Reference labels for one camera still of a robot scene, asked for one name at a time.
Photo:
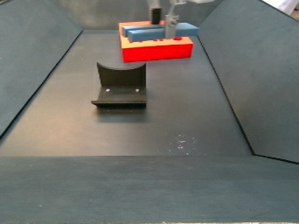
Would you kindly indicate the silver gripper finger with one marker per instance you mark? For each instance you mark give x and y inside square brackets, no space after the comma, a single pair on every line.
[172,19]
[155,11]

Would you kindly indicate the blue double-square peg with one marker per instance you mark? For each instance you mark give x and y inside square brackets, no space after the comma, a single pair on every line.
[158,31]

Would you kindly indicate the red foam shape board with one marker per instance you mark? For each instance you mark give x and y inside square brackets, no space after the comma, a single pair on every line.
[159,49]

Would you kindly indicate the black curved holder stand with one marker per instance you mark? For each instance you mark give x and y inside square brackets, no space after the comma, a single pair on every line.
[122,87]

